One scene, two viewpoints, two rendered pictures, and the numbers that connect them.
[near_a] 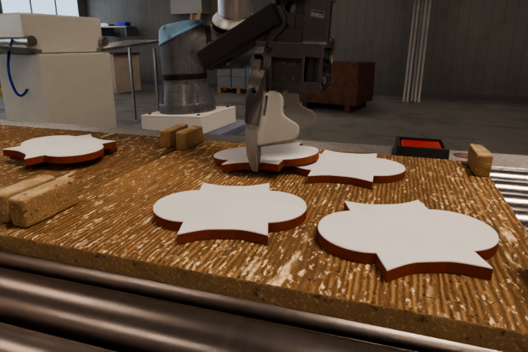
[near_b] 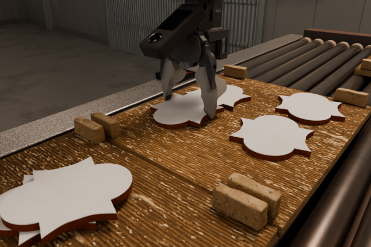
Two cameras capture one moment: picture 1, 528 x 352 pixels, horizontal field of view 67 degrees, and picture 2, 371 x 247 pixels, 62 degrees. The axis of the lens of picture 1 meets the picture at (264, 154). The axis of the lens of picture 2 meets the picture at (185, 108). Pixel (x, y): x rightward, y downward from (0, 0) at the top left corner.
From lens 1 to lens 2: 0.56 m
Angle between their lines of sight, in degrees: 64
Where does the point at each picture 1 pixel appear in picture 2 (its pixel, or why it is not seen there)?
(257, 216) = (291, 128)
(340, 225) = (305, 114)
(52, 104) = not seen: outside the picture
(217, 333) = (364, 165)
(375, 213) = (292, 105)
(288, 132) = (223, 86)
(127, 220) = (271, 170)
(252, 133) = (215, 94)
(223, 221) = (297, 137)
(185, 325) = (360, 172)
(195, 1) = not seen: outside the picture
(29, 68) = not seen: outside the picture
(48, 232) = (285, 202)
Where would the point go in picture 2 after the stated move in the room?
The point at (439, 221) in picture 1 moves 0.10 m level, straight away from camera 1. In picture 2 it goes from (303, 98) to (261, 86)
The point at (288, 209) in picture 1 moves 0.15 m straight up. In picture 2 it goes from (284, 120) to (296, 29)
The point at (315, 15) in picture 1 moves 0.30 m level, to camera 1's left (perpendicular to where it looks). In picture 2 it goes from (217, 11) to (117, 44)
